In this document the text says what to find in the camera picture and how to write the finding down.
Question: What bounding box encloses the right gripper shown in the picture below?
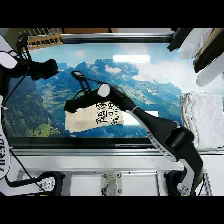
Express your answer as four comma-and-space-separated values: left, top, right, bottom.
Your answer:
64, 92, 102, 113

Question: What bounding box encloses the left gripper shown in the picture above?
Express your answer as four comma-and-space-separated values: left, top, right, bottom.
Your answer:
29, 58, 60, 81

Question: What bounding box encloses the beige printed T-shirt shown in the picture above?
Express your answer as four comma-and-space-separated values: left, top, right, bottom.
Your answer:
64, 101, 125, 133

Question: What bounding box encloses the black garment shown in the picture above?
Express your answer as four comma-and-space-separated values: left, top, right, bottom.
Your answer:
167, 27, 194, 53

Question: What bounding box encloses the white folded garment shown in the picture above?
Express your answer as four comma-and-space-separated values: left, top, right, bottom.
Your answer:
179, 91, 224, 150

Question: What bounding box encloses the brown garment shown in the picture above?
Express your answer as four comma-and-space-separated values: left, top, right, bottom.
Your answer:
192, 29, 224, 74

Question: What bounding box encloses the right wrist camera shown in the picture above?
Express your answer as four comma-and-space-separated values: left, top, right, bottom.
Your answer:
70, 70, 92, 95

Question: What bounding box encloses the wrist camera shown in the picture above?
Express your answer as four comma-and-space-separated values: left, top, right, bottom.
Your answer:
70, 70, 92, 95
16, 32, 32, 62

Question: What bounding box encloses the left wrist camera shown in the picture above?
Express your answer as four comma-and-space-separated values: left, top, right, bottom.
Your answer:
16, 32, 32, 62

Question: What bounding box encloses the silver frame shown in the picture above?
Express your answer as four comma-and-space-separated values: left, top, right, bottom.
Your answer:
0, 32, 224, 197

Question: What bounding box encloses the black cable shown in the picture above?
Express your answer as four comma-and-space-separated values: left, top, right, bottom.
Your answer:
0, 77, 45, 193

